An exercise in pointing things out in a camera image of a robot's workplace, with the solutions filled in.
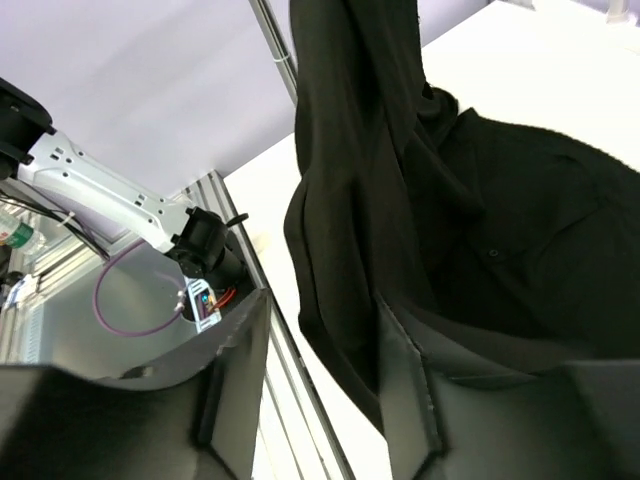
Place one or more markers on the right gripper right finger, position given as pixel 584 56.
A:
pixel 449 413

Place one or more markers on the aluminium frame post left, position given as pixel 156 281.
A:
pixel 280 52

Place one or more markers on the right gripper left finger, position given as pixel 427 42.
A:
pixel 191 413

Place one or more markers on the black shirt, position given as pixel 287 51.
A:
pixel 491 233

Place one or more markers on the green label plastic bottle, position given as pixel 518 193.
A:
pixel 19 235

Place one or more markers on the silver white garment rack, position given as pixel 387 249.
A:
pixel 620 16

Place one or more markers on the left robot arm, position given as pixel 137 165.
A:
pixel 37 154

